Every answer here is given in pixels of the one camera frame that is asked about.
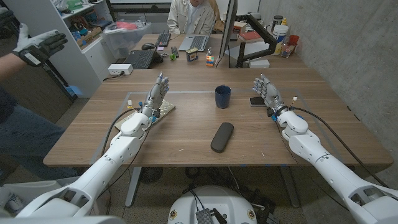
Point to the yellow bottle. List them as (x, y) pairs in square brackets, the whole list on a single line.
[(284, 21)]

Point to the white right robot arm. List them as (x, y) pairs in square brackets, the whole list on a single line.
[(326, 168)]

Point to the small green object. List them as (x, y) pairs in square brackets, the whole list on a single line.
[(173, 56)]

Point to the dark blue mug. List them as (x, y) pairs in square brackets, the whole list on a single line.
[(223, 96)]

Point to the black computer mouse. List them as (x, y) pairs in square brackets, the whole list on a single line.
[(148, 46)]

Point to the silver laptop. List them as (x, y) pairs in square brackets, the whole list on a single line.
[(196, 42)]

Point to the computer monitor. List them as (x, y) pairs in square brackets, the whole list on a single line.
[(228, 28)]

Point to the clear glass jar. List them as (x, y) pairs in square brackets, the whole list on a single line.
[(287, 50)]

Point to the clear plastic storage bin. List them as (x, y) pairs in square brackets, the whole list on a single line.
[(124, 40)]

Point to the white plastic bin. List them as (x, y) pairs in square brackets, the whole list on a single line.
[(31, 189)]

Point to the small black keyboard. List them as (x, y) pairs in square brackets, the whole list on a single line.
[(163, 39)]

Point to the flat white box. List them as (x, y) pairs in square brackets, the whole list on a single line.
[(259, 63)]

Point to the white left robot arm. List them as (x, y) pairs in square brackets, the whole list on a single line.
[(102, 165)]

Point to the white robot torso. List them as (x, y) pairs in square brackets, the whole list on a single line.
[(214, 199)]

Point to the cardboard box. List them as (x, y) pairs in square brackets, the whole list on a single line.
[(88, 37)]

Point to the grey table leg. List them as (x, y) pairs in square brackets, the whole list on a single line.
[(133, 186), (289, 186)]

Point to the bare operator forearm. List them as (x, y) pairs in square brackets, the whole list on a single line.
[(11, 67)]

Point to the white shelf unit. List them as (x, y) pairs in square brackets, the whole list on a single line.
[(74, 62)]

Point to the black chalkboard eraser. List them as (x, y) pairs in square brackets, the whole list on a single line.
[(256, 101)]

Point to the black remote control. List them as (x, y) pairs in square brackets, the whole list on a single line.
[(174, 51)]

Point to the red book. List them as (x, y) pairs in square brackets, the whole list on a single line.
[(250, 36)]

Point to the orange box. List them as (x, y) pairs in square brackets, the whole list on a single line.
[(239, 27)]

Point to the beige embossed mat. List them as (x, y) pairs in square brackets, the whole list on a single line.
[(167, 107)]

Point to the red cup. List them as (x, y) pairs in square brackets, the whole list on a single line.
[(293, 40)]

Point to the seated person in beige jacket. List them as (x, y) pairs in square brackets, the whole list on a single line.
[(192, 17)]

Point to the operator body in jeans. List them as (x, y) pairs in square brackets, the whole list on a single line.
[(25, 137)]

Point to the large black keyboard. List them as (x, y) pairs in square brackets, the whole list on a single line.
[(140, 59)]

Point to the grey heatsink module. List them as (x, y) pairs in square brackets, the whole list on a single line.
[(204, 216)]

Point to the white power strip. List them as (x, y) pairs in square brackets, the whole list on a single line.
[(119, 69)]

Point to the brown chair back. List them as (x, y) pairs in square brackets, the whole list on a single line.
[(216, 15)]

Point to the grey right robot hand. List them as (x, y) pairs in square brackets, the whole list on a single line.
[(271, 93)]

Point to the black glasses case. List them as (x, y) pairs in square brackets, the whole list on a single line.
[(222, 137)]

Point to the white plastic tub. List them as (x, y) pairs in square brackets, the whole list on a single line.
[(280, 33)]

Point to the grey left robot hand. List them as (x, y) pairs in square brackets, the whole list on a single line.
[(155, 95)]

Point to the black lidded jar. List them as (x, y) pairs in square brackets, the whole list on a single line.
[(276, 21)]

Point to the colourful puzzle cube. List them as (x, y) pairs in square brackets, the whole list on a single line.
[(210, 61)]

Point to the small printed box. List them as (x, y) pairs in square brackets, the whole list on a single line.
[(192, 54)]

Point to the white and black gloved hand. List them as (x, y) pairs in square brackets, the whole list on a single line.
[(34, 43)]

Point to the black round fan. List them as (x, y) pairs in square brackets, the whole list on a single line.
[(151, 175)]

